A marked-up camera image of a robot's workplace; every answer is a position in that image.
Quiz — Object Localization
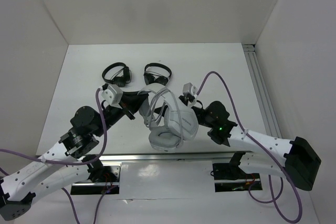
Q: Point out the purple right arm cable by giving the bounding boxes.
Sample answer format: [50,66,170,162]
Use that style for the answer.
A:
[195,71,302,222]

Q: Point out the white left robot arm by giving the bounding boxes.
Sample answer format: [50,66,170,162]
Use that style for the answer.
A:
[1,92,148,221]

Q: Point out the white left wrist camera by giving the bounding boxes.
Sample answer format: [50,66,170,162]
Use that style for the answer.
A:
[102,83,123,108]

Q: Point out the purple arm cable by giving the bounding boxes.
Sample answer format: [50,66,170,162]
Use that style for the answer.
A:
[0,87,119,224]
[195,71,302,222]

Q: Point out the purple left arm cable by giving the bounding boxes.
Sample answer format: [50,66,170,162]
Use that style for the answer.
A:
[0,87,119,224]

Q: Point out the black headphones with thin band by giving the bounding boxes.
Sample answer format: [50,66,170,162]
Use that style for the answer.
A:
[143,63,172,86]

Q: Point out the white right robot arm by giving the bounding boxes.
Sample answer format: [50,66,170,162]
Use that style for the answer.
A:
[192,101,321,191]

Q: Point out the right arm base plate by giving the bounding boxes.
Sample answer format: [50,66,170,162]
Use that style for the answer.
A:
[210,163,263,193]

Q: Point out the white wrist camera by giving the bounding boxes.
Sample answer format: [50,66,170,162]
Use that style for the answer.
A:
[102,83,123,108]
[183,82,198,104]

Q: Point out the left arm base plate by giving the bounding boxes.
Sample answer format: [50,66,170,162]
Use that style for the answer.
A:
[70,163,121,196]

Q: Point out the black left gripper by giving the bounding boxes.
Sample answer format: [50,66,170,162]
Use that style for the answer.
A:
[93,90,148,136]

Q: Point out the aluminium side rail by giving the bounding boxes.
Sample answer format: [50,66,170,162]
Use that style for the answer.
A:
[242,44,282,138]

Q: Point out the black headphones with silver band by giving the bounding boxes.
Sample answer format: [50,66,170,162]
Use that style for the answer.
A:
[102,62,132,88]

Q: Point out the aluminium front rail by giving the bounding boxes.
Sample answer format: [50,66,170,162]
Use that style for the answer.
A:
[100,151,236,163]

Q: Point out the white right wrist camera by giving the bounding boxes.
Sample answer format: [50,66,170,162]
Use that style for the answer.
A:
[183,82,198,104]

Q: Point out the white over-ear headphones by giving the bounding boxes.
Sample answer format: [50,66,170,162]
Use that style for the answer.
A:
[138,83,198,152]

